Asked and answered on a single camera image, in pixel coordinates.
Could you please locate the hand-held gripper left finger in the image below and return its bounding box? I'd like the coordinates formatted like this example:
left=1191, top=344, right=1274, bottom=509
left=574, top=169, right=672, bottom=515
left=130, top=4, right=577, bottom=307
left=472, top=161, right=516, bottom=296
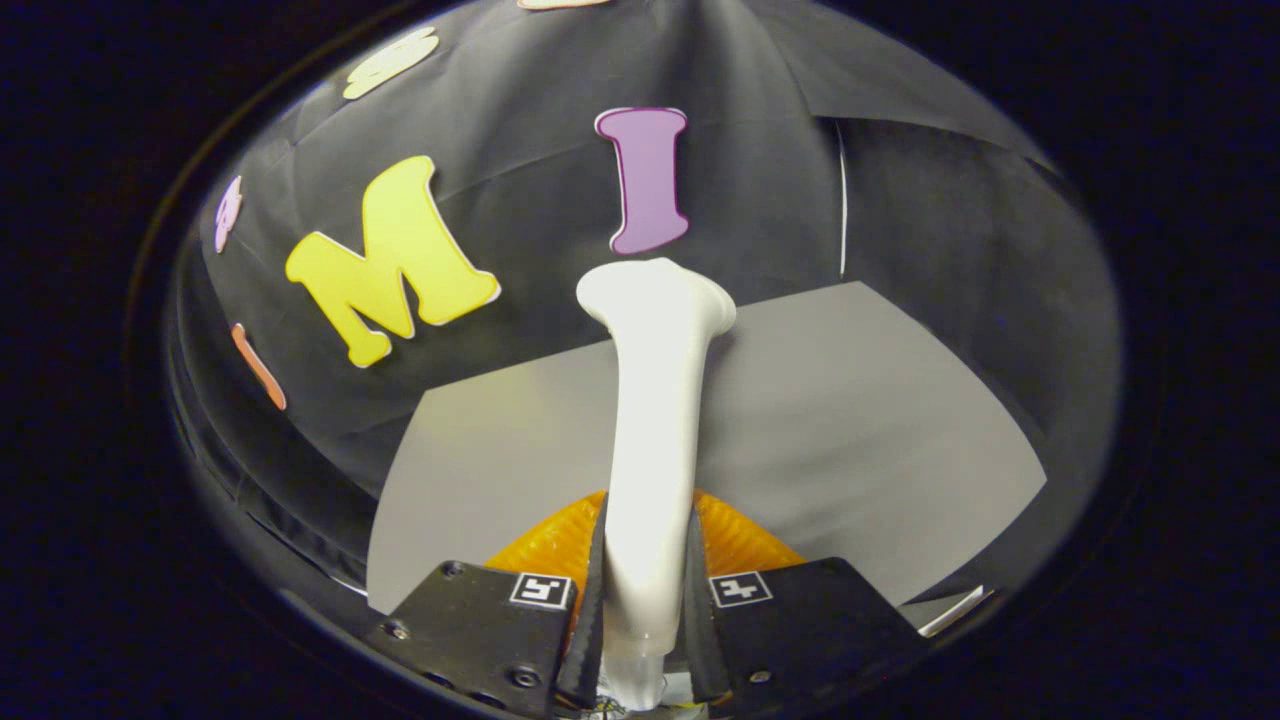
left=365, top=490, right=611, bottom=719

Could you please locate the black backdrop cloth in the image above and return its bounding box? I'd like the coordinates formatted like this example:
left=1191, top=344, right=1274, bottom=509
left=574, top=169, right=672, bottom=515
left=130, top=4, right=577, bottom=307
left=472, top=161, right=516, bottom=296
left=170, top=0, right=1121, bottom=601

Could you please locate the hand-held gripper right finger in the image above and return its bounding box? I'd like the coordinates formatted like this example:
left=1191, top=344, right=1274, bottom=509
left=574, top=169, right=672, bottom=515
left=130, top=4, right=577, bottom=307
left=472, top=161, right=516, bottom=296
left=684, top=488, right=928, bottom=716

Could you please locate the white garment steamer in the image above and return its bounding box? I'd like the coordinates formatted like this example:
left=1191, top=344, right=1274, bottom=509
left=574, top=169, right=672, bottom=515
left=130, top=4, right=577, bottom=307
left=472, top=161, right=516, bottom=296
left=576, top=257, right=738, bottom=713

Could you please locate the grey cabinet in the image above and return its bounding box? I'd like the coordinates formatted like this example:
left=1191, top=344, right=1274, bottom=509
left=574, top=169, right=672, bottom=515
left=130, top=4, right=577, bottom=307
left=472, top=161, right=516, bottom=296
left=365, top=280, right=1049, bottom=641

